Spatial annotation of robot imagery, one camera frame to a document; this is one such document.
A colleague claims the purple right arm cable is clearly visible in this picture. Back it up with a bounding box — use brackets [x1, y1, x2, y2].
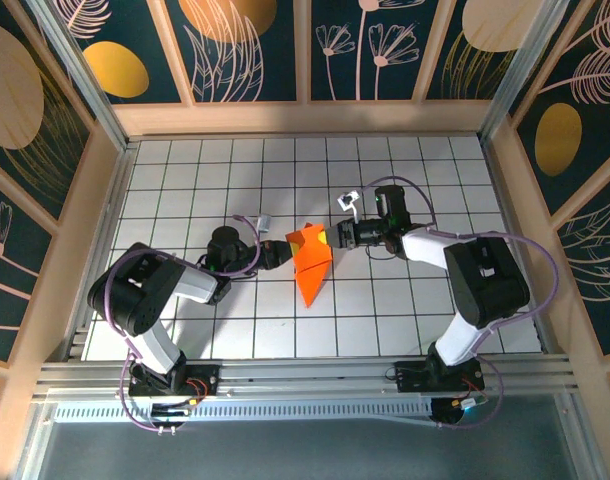
[362, 175, 560, 431]

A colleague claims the aluminium corner post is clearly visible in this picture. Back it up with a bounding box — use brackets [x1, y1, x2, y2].
[478, 0, 571, 146]
[27, 0, 132, 151]

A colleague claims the aluminium side rail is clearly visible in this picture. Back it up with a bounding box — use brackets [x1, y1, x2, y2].
[479, 134, 571, 356]
[64, 142, 136, 361]

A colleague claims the aluminium mounting rail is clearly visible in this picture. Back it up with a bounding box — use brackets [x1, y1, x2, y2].
[32, 353, 582, 402]

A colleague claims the slotted grey cable duct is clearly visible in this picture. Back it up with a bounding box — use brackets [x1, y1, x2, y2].
[52, 397, 439, 426]

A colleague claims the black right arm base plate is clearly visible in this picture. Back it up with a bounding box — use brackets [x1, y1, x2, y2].
[393, 359, 486, 394]

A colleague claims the black controller box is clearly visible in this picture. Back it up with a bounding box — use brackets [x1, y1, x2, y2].
[151, 402, 191, 426]

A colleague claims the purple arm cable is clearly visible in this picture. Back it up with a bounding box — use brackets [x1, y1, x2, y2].
[104, 213, 266, 434]
[362, 175, 560, 431]

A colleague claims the orange square paper sheet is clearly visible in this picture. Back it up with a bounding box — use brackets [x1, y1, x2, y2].
[284, 222, 335, 309]

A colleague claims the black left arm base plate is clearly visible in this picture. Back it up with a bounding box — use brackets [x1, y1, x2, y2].
[128, 363, 221, 399]

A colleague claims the black round controller housing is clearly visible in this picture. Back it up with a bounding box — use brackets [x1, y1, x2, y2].
[429, 398, 479, 430]

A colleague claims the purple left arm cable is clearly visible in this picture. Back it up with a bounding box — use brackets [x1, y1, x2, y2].
[104, 213, 266, 434]

